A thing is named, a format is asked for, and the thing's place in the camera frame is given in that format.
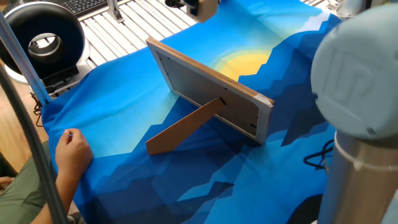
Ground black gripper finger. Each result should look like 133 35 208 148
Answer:
185 0 200 17

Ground light wooden cube block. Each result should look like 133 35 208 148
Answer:
193 0 220 24

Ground person's right forearm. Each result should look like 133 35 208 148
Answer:
30 174 80 224

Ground person's right hand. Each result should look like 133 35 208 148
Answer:
55 128 94 182

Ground person's left hand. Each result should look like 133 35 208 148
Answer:
0 175 16 191

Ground small black device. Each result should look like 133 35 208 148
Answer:
164 0 188 9

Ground black computer keyboard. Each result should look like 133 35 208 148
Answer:
62 0 125 18

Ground blue mountain landscape cloth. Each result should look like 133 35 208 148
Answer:
41 0 343 224

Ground green trousers leg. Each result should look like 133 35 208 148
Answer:
0 140 58 224

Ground small aluminium corner bracket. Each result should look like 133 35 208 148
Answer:
106 0 126 24

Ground wooden picture frame with stand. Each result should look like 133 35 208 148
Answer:
145 36 275 156

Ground black round ring lamp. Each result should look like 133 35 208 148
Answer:
0 1 91 94

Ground aluminium profile post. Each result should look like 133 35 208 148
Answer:
0 11 52 106

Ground black cable with metal plug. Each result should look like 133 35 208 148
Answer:
303 138 336 174

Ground thick black hose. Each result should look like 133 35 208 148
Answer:
0 67 69 224

